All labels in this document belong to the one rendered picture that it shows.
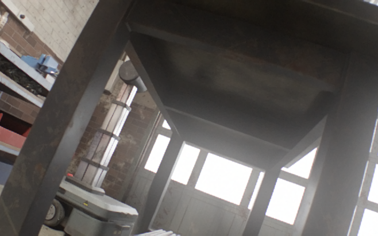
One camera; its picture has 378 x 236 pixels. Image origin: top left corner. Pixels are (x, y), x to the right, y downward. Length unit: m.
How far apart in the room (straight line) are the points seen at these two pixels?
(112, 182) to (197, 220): 1.11
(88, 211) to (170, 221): 2.20
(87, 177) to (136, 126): 2.10
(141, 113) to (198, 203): 1.30
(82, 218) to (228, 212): 2.34
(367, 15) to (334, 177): 0.30
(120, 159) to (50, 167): 3.32
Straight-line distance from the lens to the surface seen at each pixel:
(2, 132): 2.32
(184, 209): 3.86
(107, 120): 2.08
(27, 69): 2.21
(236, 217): 3.84
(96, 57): 0.71
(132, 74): 2.08
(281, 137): 1.27
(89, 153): 2.06
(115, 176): 3.98
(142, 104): 4.10
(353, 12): 0.64
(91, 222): 1.77
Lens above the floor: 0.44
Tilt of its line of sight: 14 degrees up
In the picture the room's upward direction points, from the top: 23 degrees clockwise
